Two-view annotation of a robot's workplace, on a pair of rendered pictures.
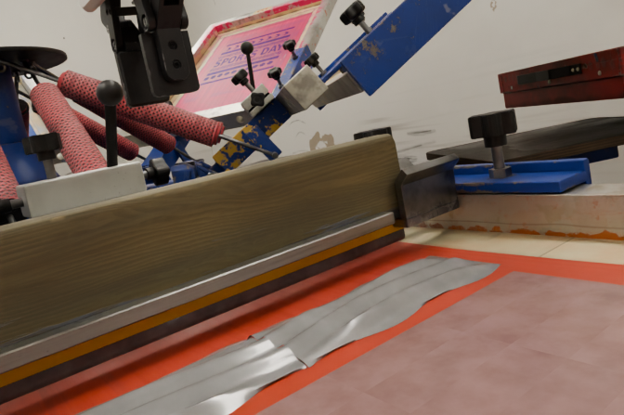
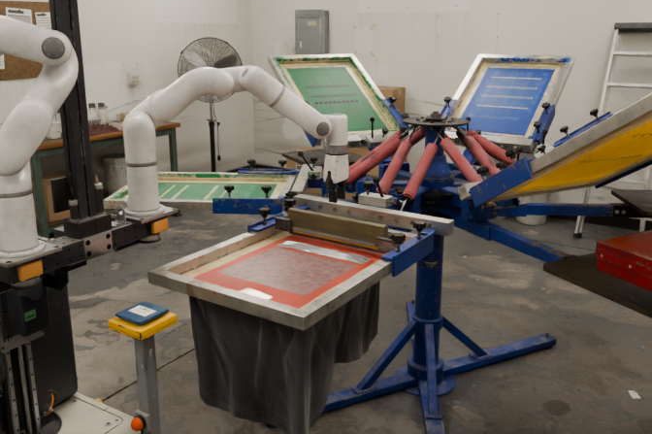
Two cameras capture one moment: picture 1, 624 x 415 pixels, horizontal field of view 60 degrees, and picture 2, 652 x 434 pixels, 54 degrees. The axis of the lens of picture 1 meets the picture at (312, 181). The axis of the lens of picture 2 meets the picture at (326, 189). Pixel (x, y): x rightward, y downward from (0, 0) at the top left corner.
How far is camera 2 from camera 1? 207 cm
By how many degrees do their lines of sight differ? 68
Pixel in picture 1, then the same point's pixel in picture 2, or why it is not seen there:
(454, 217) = not seen: hidden behind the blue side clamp
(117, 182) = (378, 202)
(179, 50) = (332, 195)
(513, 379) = (312, 264)
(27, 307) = (308, 225)
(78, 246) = (315, 219)
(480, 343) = (323, 263)
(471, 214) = not seen: hidden behind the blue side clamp
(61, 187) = (366, 198)
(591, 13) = not seen: outside the picture
